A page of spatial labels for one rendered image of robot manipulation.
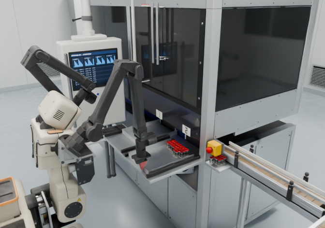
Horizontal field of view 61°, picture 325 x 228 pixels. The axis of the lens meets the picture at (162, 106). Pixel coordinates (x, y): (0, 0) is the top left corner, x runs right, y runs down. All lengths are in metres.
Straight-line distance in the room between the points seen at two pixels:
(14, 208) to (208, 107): 1.16
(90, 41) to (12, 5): 4.55
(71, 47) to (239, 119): 1.34
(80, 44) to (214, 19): 1.12
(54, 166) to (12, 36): 5.34
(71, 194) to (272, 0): 1.63
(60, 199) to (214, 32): 1.24
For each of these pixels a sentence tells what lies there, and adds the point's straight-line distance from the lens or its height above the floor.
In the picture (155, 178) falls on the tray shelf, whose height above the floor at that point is 0.88.
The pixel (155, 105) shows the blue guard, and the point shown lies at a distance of 2.14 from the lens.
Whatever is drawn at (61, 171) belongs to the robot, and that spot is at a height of 0.97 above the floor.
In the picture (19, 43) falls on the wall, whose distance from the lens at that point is 6.78.
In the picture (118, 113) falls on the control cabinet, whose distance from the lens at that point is 2.51.
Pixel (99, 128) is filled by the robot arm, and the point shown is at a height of 1.26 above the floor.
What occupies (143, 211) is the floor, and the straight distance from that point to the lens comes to 2.76.
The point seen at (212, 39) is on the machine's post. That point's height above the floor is 1.64.
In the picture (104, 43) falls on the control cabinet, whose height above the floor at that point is 1.52.
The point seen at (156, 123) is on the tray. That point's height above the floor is 0.88.
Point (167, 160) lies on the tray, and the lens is 1.80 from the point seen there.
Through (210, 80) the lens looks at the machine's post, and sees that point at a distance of 1.61.
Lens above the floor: 1.84
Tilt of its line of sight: 21 degrees down
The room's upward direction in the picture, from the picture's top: straight up
